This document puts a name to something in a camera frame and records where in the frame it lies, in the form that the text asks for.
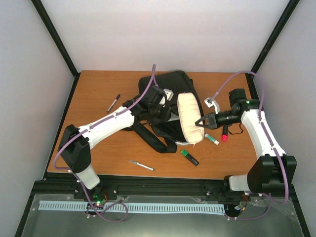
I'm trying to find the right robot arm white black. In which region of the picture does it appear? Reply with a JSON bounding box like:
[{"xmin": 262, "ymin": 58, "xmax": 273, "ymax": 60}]
[{"xmin": 196, "ymin": 89, "xmax": 297, "ymax": 193}]

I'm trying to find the black student backpack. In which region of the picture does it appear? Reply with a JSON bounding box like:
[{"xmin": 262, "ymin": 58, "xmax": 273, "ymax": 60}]
[{"xmin": 123, "ymin": 71, "xmax": 204, "ymax": 154}]

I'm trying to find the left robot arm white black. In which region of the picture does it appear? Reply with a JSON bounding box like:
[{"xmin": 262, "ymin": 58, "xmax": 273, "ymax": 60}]
[{"xmin": 57, "ymin": 85, "xmax": 174, "ymax": 199}]

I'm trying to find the black frame post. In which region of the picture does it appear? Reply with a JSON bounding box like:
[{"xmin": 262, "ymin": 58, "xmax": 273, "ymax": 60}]
[
  {"xmin": 249, "ymin": 0, "xmax": 301, "ymax": 77},
  {"xmin": 31, "ymin": 0, "xmax": 80, "ymax": 77}
]

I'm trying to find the pink black highlighter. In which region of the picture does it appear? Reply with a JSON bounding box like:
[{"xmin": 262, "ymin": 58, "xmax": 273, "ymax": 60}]
[{"xmin": 222, "ymin": 125, "xmax": 228, "ymax": 142}]

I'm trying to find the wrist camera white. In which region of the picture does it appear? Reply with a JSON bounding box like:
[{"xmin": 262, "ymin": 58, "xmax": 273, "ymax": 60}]
[
  {"xmin": 204, "ymin": 97, "xmax": 220, "ymax": 114},
  {"xmin": 159, "ymin": 89, "xmax": 174, "ymax": 105}
]

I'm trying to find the light blue cable duct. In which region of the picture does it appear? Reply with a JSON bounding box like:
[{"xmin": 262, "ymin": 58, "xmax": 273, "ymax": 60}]
[{"xmin": 38, "ymin": 200, "xmax": 225, "ymax": 215}]

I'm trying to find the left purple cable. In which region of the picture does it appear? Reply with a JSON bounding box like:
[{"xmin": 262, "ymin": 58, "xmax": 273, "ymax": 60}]
[{"xmin": 53, "ymin": 63, "xmax": 157, "ymax": 222}]

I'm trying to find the beige pencil case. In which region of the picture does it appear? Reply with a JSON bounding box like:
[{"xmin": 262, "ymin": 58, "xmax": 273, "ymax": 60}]
[{"xmin": 177, "ymin": 93, "xmax": 204, "ymax": 146}]

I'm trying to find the left black frame post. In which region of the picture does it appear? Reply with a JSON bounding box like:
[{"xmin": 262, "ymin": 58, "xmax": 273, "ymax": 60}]
[{"xmin": 31, "ymin": 0, "xmax": 80, "ymax": 77}]

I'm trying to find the white green glue stick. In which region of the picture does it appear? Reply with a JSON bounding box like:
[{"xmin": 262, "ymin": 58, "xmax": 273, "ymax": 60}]
[{"xmin": 204, "ymin": 133, "xmax": 219, "ymax": 145}]

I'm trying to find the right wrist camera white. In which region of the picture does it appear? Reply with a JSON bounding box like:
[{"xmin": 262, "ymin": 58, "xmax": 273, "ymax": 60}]
[{"xmin": 204, "ymin": 97, "xmax": 220, "ymax": 114}]

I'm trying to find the black aluminium rail base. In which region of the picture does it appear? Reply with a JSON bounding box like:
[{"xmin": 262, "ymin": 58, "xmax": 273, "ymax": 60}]
[{"xmin": 32, "ymin": 174, "xmax": 297, "ymax": 205}]

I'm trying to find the silver pen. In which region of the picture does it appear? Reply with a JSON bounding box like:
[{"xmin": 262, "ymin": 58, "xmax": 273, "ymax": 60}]
[{"xmin": 129, "ymin": 159, "xmax": 155, "ymax": 171}]

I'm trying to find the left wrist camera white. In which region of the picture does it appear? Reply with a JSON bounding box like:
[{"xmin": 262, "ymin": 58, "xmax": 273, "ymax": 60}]
[{"xmin": 159, "ymin": 89, "xmax": 174, "ymax": 105}]

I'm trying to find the right black frame post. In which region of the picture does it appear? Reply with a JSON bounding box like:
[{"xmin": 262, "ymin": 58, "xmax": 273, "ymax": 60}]
[{"xmin": 249, "ymin": 0, "xmax": 301, "ymax": 77}]

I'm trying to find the purple cable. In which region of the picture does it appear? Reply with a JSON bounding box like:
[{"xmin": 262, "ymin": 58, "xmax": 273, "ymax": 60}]
[
  {"xmin": 53, "ymin": 63, "xmax": 157, "ymax": 222},
  {"xmin": 212, "ymin": 71, "xmax": 289, "ymax": 221}
]

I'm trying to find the green black highlighter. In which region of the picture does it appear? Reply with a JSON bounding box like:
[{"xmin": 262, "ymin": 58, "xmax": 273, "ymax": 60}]
[{"xmin": 181, "ymin": 150, "xmax": 199, "ymax": 166}]

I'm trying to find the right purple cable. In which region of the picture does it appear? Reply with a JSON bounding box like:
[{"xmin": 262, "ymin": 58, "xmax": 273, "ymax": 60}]
[{"xmin": 212, "ymin": 71, "xmax": 289, "ymax": 221}]

